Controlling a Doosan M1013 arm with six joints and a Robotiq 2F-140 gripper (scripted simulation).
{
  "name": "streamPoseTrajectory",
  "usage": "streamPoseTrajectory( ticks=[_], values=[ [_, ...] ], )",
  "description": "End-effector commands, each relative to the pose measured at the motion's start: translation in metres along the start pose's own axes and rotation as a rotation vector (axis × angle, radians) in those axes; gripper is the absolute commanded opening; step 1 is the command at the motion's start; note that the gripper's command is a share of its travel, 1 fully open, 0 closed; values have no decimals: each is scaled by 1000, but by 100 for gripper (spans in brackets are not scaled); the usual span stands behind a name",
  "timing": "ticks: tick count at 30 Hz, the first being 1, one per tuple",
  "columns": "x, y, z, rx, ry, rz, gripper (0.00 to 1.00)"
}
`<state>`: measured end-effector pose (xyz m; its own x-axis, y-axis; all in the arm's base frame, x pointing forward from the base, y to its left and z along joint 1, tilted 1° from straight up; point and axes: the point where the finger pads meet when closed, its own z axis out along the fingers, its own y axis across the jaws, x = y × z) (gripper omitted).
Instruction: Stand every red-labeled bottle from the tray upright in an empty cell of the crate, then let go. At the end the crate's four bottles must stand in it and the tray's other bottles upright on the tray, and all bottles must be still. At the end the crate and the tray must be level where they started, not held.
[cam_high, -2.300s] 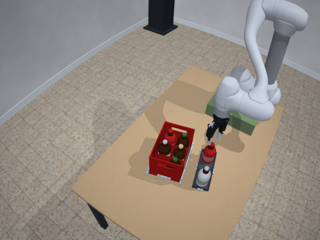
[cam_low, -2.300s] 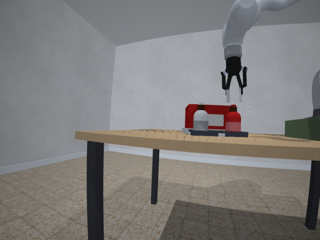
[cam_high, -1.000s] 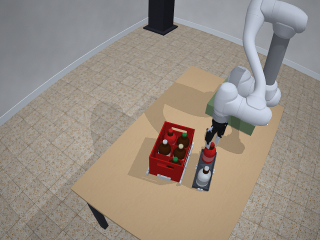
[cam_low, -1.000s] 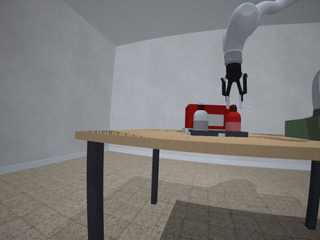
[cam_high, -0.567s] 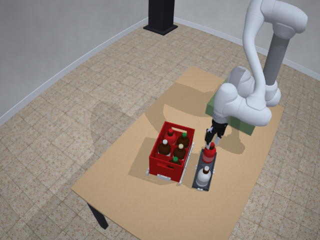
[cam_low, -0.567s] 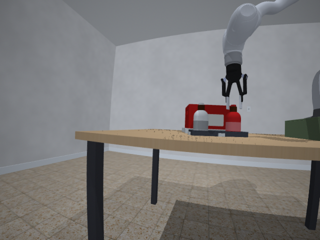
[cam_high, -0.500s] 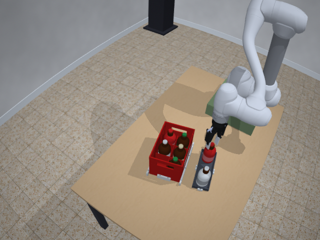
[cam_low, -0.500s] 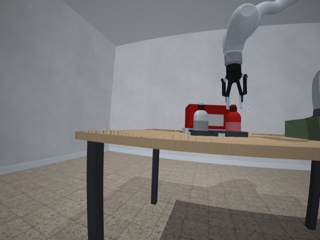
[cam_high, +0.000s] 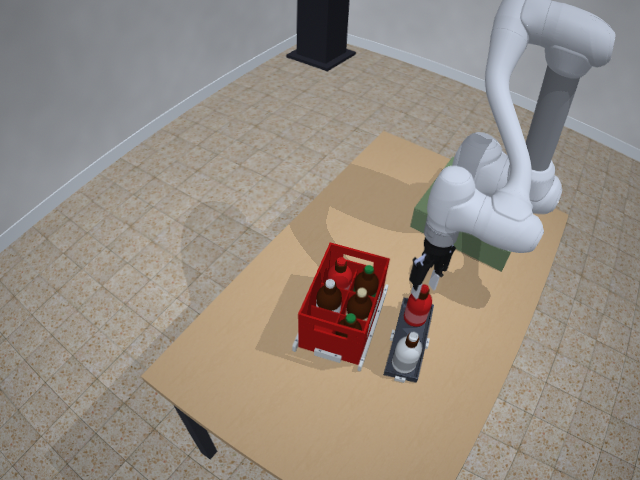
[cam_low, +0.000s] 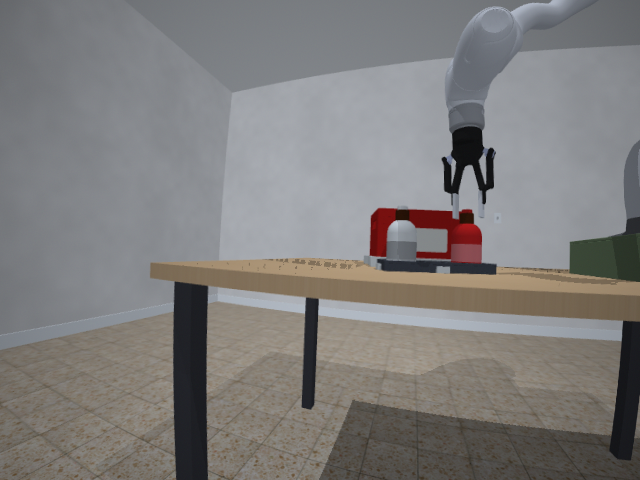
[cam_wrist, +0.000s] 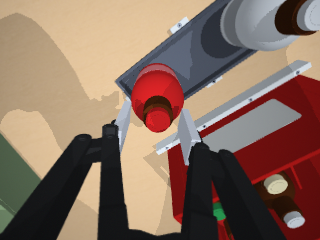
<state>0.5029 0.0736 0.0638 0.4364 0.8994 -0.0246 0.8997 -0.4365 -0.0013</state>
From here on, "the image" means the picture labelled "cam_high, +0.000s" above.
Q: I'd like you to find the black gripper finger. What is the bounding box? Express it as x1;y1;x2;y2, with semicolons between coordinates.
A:
409;253;438;299
429;245;456;290

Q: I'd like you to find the red bottle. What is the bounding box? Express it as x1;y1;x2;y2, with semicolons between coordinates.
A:
327;257;352;290
404;284;432;327

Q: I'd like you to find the white bottle with brown band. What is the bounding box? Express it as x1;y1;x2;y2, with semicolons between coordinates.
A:
392;332;422;373

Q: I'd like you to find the brown glass bottle with cream cap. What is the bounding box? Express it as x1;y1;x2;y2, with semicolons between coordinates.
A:
346;288;372;321

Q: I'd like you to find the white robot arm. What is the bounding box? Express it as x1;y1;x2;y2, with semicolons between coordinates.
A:
424;0;616;253

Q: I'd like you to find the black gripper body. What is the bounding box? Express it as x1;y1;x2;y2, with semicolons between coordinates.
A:
422;238;452;264

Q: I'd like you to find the brown bottle with white cap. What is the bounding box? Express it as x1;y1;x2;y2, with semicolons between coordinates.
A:
316;279;342;313

